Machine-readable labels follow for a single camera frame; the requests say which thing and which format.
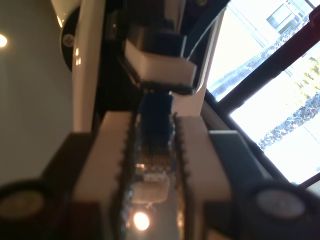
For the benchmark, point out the round ceiling lamp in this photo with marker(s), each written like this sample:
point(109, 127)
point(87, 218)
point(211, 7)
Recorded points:
point(2, 40)

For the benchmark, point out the dark window frame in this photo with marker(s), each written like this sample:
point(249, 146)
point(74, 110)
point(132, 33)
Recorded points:
point(250, 95)

